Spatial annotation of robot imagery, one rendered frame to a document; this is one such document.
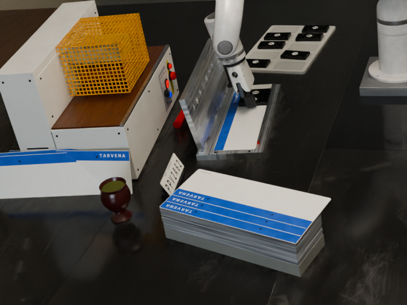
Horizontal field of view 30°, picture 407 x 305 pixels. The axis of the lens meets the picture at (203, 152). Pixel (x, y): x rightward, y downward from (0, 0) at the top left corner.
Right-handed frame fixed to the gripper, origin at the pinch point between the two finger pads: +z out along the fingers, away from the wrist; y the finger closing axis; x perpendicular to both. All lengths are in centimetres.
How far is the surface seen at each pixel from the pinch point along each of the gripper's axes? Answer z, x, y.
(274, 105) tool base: 3.9, -6.8, 0.7
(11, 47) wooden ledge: -20, 120, 73
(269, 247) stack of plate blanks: 2, -17, -77
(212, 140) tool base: 0.7, 9.8, -19.2
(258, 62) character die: 1.9, 3.3, 35.0
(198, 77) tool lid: -15.8, 10.5, -7.3
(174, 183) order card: -1.0, 16.2, -43.0
